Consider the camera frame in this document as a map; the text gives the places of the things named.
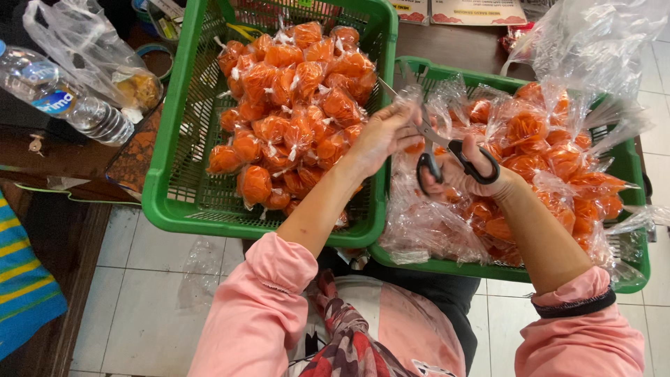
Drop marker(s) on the blue yellow striped cloth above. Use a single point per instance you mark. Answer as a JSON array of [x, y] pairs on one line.
[[23, 282]]

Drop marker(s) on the clear bag with yellow food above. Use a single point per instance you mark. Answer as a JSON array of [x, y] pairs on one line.
[[99, 57]]

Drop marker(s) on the large clear plastic bag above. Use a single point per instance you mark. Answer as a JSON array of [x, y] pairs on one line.
[[591, 47]]

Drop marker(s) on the red wrapped packets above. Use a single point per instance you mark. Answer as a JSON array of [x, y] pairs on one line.
[[515, 34]]

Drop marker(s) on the pink long-sleeved shirt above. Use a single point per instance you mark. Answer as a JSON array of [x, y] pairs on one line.
[[256, 314]]

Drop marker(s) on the pile of tied orange packets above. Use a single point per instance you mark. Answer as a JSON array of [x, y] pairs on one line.
[[293, 104]]

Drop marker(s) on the crumpled clear plastic bag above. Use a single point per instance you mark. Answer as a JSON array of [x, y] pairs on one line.
[[207, 272]]

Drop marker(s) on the low green plastic basket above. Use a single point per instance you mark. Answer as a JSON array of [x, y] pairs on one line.
[[631, 167]]

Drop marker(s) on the pile of untrimmed orange packets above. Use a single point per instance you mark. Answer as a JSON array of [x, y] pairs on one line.
[[544, 152]]

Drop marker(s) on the person's right hand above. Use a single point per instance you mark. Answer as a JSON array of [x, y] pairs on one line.
[[471, 180]]

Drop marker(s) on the tall green plastic basket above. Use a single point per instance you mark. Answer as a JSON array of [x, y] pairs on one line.
[[180, 173]]

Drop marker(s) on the container of pens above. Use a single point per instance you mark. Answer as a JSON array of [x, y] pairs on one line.
[[159, 18]]

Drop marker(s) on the yellow rubber bands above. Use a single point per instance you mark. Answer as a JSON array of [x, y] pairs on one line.
[[243, 31]]

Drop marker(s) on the clear plastic water bottle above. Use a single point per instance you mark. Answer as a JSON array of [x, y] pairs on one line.
[[57, 94]]

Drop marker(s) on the person's left hand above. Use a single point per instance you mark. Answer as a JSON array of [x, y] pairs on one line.
[[379, 139]]

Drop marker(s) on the red grey patterned scarf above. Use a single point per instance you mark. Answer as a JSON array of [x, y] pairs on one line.
[[350, 340]]

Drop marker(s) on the orange snack packet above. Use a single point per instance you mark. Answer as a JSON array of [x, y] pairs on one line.
[[411, 94]]

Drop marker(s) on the brown patterned tray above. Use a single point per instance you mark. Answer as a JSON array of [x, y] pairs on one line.
[[137, 157]]

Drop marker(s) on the small printed menu card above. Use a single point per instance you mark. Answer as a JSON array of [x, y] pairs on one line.
[[411, 10]]

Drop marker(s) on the wide printed menu card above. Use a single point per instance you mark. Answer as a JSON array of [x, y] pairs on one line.
[[477, 11]]

